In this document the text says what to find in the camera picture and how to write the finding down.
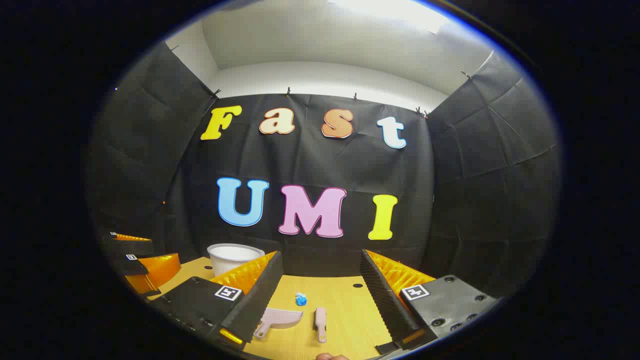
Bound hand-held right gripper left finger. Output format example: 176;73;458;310
161;251;284;348

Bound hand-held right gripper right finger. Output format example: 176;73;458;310
360;249;501;356

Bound mauve plastic dustpan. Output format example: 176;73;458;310
253;307;304;340

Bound white ribbed garbage bin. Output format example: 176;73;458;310
207;243;266;277

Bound small mauve broom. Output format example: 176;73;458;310
314;307;328;344

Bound yellow wooden desktop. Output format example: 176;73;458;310
147;256;401;360

